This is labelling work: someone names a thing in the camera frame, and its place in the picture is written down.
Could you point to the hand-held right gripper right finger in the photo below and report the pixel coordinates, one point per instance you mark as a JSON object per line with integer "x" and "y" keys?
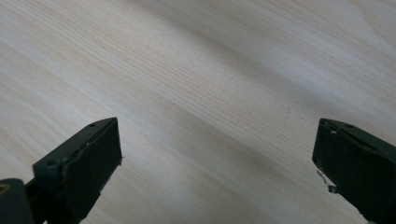
{"x": 355, "y": 165}

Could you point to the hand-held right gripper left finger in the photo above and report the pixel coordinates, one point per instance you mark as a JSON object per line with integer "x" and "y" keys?
{"x": 84, "y": 168}

